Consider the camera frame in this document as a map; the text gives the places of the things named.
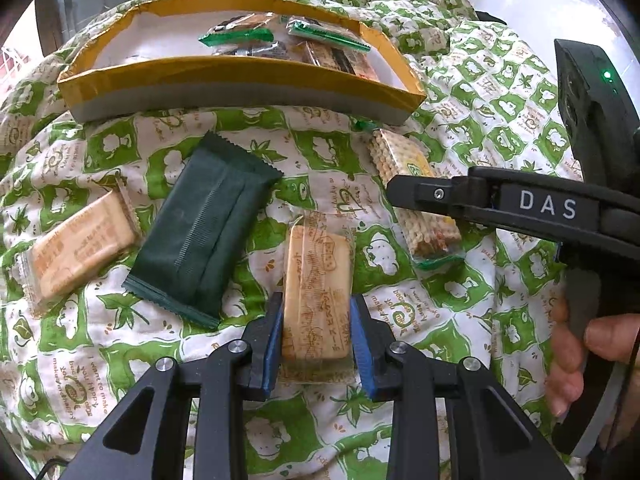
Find yellow cardboard tray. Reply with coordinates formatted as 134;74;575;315
58;0;425;125

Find dark green snack pouch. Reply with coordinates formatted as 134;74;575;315
122;132;283;328

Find green white patterned quilt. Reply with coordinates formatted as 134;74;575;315
1;0;580;474

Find yellow wafer cracker pack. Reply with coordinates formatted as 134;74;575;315
369;129;461;271

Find green square cracker pack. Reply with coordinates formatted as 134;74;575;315
285;16;371;52

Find round cracker green pack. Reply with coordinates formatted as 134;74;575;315
198;12;277;55

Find dark cookie clear pack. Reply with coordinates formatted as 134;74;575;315
212;41;299;61

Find small tan biscuit pack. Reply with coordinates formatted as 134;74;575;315
16;185;142;318

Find operator right hand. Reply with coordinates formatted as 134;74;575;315
544;299;639;446

